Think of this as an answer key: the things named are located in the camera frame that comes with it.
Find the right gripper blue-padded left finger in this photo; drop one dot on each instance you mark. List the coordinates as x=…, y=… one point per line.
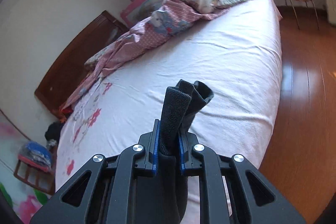
x=103, y=190

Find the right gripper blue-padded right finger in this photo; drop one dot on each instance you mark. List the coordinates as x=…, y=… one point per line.
x=231, y=189

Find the dark navy sweatpants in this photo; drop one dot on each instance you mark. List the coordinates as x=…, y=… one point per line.
x=163, y=198

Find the wooden bedside chair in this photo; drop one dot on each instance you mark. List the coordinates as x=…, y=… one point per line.
x=35, y=178

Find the floral wardrobe door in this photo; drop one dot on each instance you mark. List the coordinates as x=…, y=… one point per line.
x=23, y=199

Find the black clothes pile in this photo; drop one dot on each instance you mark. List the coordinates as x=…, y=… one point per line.
x=52, y=135

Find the plastic bag of clothes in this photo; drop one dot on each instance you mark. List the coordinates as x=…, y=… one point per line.
x=36, y=155

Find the red tasselled cushion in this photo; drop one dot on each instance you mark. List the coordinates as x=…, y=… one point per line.
x=65, y=114

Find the red-brown wooden headboard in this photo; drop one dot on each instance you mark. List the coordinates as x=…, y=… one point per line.
x=69, y=69

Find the white floral bed mattress sheet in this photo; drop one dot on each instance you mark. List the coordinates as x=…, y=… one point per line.
x=237, y=55

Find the pink patterned quilt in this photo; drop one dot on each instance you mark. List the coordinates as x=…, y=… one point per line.
x=173, y=17

